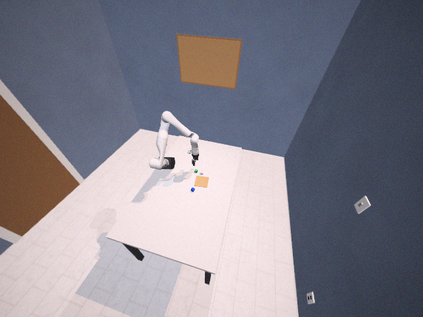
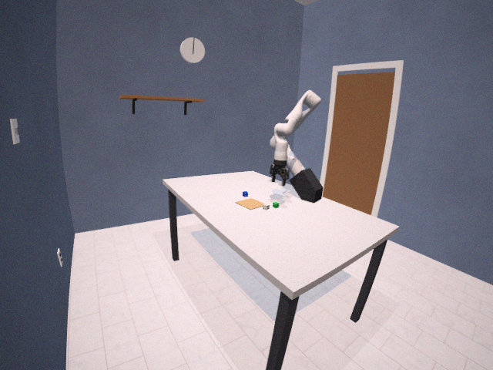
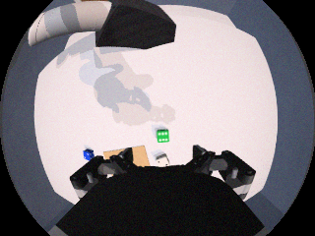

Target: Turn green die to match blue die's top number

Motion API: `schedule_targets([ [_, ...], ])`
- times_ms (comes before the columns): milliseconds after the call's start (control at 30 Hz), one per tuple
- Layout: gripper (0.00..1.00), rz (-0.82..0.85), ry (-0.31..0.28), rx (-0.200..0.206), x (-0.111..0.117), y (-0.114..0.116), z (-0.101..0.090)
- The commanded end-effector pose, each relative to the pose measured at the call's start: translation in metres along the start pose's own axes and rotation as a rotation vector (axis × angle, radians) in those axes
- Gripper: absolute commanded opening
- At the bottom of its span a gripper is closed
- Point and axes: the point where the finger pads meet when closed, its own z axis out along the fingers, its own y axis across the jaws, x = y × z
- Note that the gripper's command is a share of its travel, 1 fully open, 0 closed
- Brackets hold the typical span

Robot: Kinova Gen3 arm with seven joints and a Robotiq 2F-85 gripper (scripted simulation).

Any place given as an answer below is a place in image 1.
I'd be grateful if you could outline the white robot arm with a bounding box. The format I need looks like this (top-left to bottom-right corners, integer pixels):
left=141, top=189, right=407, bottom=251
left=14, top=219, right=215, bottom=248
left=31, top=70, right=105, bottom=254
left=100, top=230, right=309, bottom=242
left=149, top=111, right=199, bottom=170

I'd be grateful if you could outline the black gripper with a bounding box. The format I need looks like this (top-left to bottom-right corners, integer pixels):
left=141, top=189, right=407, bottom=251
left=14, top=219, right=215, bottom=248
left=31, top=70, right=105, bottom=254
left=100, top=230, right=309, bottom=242
left=192, top=154, right=199, bottom=166

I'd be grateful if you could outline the tan flat mat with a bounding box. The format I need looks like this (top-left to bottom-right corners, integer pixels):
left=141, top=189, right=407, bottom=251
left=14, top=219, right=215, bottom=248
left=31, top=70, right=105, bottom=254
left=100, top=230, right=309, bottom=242
left=194, top=176, right=209, bottom=188

